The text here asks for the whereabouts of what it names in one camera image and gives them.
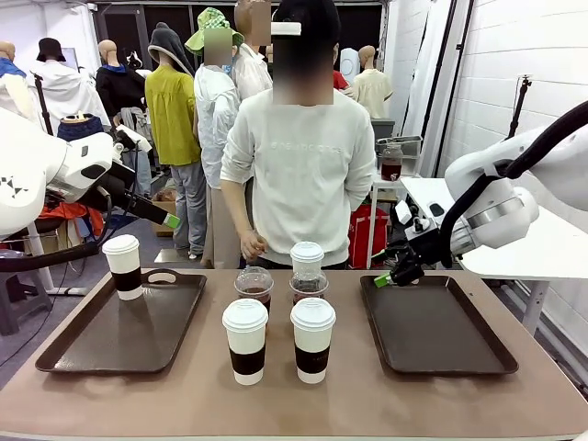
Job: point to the orange cloth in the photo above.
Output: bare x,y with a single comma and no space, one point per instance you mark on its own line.
69,213

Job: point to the black tripod stand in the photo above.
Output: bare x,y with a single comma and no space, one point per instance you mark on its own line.
43,105

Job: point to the glass jar dark liquid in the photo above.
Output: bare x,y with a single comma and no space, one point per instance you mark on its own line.
392,165

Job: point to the black light stand pole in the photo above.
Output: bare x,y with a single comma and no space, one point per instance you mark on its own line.
443,82

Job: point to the mannequin yellow top grey hood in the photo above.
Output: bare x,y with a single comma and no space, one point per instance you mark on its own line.
172,115

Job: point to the person's right hand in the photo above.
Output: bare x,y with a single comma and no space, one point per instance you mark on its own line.
252,245

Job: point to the black tripod white head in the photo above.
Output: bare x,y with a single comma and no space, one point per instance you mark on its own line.
523,87

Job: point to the mannequin black hat white coat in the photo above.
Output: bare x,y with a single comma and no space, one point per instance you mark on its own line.
64,92

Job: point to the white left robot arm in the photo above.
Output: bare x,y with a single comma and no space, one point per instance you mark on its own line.
32,174

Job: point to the person in white shirt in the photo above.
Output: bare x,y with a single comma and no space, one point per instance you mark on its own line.
252,73

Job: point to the black cap white brim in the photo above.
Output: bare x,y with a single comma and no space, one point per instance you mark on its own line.
305,14

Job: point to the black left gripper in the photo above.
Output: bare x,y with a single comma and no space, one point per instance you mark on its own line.
117,188

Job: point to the grey plastic stool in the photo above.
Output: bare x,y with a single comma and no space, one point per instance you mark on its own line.
18,294

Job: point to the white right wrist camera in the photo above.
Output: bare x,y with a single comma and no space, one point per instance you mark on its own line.
432,210

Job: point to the white side table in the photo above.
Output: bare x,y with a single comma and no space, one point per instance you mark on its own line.
505,268

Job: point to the mannequin in beige shirt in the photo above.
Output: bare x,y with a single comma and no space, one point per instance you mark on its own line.
372,92

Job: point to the clear plastic cup domed lid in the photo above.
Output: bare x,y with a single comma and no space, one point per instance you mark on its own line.
308,285
254,282

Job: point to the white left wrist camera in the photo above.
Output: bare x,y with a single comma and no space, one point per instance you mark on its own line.
134,138

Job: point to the person in white sweater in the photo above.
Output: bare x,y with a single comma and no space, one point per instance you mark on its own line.
303,174

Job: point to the person's right forearm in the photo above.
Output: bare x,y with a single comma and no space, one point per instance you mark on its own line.
236,206

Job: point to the mannequin with blue scarf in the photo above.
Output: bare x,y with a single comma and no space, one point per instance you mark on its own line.
9,87

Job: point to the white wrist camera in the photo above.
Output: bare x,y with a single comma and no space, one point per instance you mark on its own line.
134,138
432,210

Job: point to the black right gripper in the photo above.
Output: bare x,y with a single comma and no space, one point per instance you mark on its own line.
425,248

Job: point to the white desk leg frame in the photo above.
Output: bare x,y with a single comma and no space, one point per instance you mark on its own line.
46,275

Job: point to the hanging blue jeans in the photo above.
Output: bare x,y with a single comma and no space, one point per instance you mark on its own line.
142,170

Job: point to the dark brown plastic tray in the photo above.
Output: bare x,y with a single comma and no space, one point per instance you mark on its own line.
138,331
436,331

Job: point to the person green hat white jacket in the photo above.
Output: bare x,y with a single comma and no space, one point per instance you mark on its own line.
216,119

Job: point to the red shopping bag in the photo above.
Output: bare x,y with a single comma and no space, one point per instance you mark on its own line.
367,234

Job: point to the brown cardboard box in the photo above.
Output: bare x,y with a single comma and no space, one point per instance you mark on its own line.
161,202

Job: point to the mannequin in black sweater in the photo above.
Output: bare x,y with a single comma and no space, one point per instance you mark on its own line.
115,87

